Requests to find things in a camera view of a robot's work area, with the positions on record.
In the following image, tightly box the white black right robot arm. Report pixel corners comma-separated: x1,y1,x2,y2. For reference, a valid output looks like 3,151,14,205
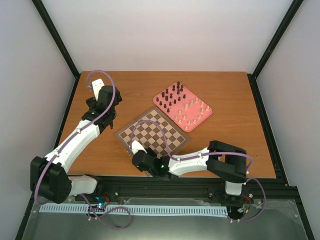
129,140,253,196

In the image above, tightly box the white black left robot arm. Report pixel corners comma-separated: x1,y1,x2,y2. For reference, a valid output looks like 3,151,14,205
30,84,122,204

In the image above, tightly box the wooden chessboard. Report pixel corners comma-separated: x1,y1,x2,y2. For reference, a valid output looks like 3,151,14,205
115,106,191,158

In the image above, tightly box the pink plastic tray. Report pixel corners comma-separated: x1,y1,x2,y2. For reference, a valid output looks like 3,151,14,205
153,82,213,132

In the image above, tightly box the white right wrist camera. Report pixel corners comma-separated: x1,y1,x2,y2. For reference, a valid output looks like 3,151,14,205
129,140,148,155

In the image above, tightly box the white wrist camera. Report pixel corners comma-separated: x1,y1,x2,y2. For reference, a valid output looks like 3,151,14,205
129,140,148,155
91,78,105,101

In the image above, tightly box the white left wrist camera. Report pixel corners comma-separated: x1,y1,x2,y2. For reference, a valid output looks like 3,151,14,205
91,78,105,101

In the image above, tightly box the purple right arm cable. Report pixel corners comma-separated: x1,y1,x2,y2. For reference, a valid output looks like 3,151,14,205
128,119,267,223

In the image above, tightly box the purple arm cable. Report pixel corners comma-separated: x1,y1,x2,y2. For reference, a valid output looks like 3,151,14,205
128,119,267,223
34,69,116,206

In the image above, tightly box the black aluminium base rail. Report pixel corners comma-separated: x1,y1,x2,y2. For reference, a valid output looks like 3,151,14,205
86,176,302,206

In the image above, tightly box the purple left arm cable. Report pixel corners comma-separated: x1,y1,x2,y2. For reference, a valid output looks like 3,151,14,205
34,69,116,206

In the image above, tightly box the light blue cable duct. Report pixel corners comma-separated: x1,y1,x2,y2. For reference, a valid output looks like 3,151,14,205
39,203,228,218

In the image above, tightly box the black frame post left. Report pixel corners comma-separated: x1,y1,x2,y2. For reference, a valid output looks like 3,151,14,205
31,0,81,80

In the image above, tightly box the black frame post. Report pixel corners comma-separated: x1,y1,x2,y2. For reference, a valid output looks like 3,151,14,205
31,0,81,80
251,0,305,78

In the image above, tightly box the black frame post right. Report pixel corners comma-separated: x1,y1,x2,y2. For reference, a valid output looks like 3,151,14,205
251,0,305,78

